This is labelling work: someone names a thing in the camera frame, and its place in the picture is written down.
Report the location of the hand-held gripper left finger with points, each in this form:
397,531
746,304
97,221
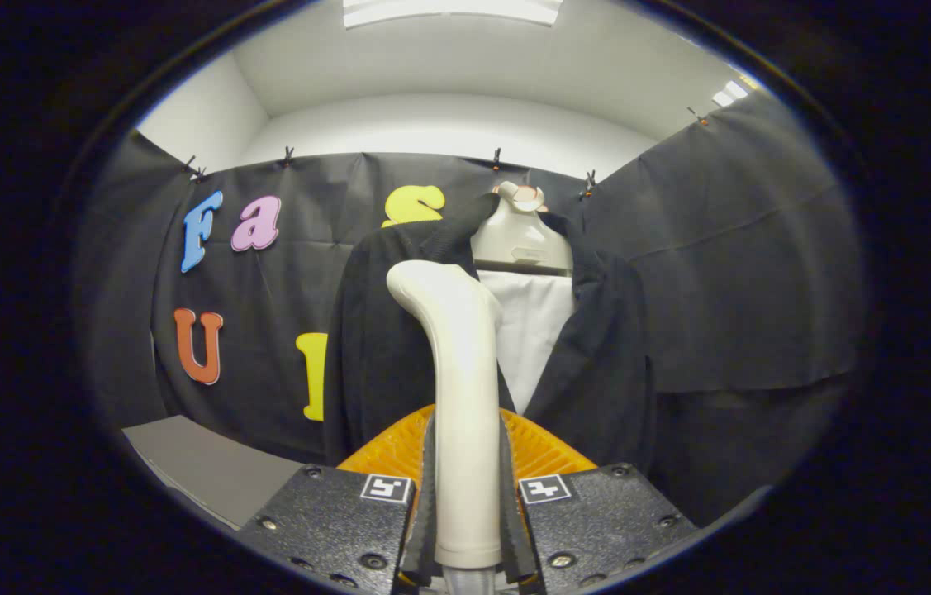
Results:
333,521

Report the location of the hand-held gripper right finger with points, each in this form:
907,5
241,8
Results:
597,521

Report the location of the white garment steamer wand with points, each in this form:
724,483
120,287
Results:
465,413

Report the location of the black jacket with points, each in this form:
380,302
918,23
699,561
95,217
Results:
382,355

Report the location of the white shirt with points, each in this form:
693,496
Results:
535,330

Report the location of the grey cabinet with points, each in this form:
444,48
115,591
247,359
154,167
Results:
201,463

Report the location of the black backdrop cloth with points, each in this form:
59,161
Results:
746,273

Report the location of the white plastic hanger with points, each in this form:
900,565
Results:
519,240

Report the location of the row of backdrop clips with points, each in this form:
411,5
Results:
496,159

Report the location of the small ceiling light panel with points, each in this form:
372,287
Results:
729,92

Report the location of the large ceiling light panel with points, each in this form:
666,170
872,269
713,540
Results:
448,10

